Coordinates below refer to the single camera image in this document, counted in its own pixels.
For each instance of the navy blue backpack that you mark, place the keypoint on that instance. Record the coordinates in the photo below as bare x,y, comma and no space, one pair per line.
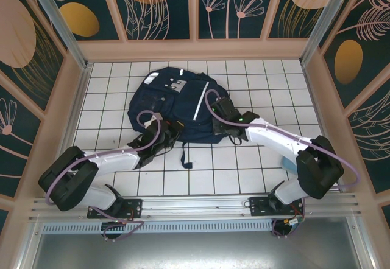
182,104

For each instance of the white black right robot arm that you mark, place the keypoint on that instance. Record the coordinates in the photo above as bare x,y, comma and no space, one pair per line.
320,168

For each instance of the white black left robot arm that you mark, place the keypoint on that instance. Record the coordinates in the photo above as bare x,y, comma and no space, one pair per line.
112,161

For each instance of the light blue pouch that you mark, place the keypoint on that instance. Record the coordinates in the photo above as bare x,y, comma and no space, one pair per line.
288,163

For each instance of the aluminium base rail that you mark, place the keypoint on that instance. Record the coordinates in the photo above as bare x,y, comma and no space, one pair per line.
198,203

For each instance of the aluminium corner post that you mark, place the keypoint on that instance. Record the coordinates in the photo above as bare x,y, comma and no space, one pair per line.
328,19
58,19

